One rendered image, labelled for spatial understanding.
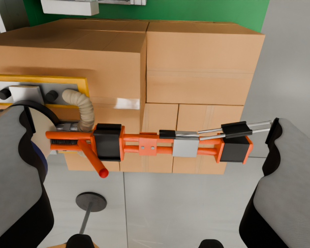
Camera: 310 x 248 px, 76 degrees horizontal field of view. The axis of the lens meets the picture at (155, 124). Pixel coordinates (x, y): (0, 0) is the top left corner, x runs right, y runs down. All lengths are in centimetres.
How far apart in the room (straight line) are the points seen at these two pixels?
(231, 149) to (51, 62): 64
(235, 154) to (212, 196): 219
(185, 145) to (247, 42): 77
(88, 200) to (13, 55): 228
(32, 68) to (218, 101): 95
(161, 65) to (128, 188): 182
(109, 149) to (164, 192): 211
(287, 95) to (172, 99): 120
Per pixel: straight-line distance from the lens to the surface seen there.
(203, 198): 279
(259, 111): 209
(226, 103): 128
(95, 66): 74
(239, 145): 58
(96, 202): 287
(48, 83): 67
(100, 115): 82
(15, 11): 134
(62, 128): 66
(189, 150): 57
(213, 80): 120
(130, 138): 55
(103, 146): 57
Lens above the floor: 162
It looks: 57 degrees down
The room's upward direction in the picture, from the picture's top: 178 degrees counter-clockwise
